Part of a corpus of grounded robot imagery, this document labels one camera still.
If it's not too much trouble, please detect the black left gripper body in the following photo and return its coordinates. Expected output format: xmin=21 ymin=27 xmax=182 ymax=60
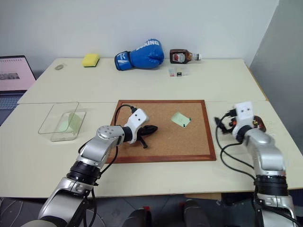
xmin=135 ymin=126 xmax=148 ymax=142

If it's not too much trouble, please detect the dark rounded shape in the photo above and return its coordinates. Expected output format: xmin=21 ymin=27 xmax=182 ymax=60
xmin=122 ymin=207 xmax=152 ymax=227
xmin=181 ymin=200 xmax=210 ymax=227

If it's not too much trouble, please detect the small dark brown tray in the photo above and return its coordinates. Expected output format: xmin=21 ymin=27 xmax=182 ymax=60
xmin=252 ymin=115 xmax=267 ymax=132

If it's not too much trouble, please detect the small clear compartment case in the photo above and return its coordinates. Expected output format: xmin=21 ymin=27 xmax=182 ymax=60
xmin=168 ymin=67 xmax=191 ymax=78

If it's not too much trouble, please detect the wood-framed cork board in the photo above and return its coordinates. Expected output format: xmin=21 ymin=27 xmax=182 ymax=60
xmin=107 ymin=99 xmax=217 ymax=164

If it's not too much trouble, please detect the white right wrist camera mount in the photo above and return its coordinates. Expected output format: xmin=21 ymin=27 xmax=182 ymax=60
xmin=232 ymin=101 xmax=255 ymax=137

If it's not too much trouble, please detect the clear plastic box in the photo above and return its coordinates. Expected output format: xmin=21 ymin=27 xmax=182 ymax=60
xmin=38 ymin=101 xmax=87 ymax=142

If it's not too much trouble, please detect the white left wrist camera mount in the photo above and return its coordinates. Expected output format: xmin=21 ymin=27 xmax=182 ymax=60
xmin=123 ymin=108 xmax=150 ymax=144

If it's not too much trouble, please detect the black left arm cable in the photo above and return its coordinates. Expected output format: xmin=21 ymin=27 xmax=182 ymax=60
xmin=71 ymin=104 xmax=138 ymax=227

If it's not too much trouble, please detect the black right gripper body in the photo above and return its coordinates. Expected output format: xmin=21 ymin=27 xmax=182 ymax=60
xmin=226 ymin=118 xmax=238 ymax=134

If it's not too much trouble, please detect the brown sauce bottle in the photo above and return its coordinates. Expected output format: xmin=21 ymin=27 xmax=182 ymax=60
xmin=169 ymin=49 xmax=203 ymax=64

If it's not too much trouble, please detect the blue boxing glove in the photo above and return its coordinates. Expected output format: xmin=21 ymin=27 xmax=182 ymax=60
xmin=115 ymin=38 xmax=165 ymax=71

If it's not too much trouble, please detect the open laptop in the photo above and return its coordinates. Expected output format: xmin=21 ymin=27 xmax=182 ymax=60
xmin=0 ymin=55 xmax=37 ymax=117

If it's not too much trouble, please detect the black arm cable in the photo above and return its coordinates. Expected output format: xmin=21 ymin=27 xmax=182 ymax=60
xmin=214 ymin=110 xmax=303 ymax=227
xmin=71 ymin=104 xmax=138 ymax=227

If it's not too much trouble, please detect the green sticky note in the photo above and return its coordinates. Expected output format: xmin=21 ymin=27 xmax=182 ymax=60
xmin=56 ymin=113 xmax=82 ymax=134
xmin=171 ymin=112 xmax=191 ymax=127

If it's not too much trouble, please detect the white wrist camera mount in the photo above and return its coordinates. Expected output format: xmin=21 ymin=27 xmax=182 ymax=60
xmin=232 ymin=101 xmax=255 ymax=137
xmin=123 ymin=108 xmax=150 ymax=144

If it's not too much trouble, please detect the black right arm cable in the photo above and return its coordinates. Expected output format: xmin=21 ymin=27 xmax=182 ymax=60
xmin=214 ymin=110 xmax=303 ymax=227

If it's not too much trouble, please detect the yellow green sponge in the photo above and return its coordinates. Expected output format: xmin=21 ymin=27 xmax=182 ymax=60
xmin=81 ymin=53 xmax=100 ymax=68

